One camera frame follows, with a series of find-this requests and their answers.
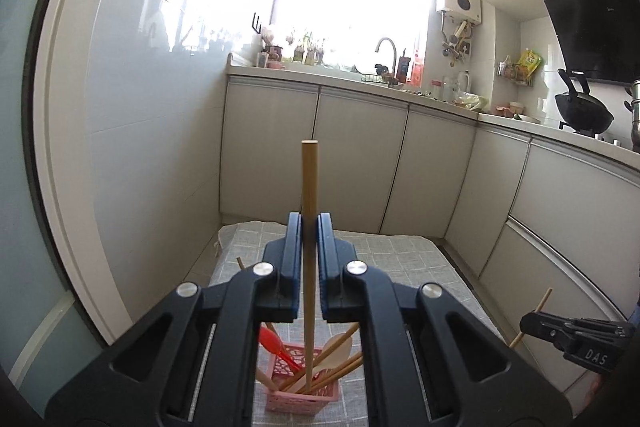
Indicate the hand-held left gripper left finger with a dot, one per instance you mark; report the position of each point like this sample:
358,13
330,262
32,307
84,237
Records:
295,257

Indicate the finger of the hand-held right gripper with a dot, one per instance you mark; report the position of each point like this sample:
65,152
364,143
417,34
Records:
545,327

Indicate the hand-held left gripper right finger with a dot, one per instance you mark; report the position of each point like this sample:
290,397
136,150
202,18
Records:
325,267

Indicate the wooden chopstick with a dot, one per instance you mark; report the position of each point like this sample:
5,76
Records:
310,177
345,334
545,299
241,264
265,380
350,363

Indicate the pale wooden spoon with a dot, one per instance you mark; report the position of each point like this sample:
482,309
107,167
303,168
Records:
330,349

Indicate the red plastic spoon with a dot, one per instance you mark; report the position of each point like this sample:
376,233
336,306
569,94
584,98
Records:
272,342

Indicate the pink perforated plastic basket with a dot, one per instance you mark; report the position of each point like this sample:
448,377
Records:
300,404

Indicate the grey checked tablecloth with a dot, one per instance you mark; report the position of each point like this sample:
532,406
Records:
400,257

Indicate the white lower kitchen cabinets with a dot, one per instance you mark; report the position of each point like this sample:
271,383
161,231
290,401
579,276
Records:
360,157

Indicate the white kitchen countertop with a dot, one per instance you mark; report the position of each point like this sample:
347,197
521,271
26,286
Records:
510,119

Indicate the red bottle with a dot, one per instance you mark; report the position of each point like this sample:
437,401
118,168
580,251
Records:
416,69

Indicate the black wok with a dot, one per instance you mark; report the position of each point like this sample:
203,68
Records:
582,112

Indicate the curved metal faucet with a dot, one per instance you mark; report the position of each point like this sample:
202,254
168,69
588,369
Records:
395,52

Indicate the steel pot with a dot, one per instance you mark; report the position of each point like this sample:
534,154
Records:
636,117

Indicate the white jug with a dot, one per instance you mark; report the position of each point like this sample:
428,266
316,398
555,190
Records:
465,84

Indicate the hanging kitchen tools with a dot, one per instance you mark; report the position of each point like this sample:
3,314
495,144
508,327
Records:
455,39

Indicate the yellow snack bag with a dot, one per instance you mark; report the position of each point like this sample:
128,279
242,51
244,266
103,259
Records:
530,61

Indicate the glass sliding door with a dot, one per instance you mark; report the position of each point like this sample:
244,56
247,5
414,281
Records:
15,157

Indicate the black range hood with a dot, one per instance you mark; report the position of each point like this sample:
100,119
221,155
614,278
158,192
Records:
590,7

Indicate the black wall hook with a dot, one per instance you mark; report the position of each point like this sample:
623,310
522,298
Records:
256,23

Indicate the metal wall rack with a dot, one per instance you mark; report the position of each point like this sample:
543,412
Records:
512,74

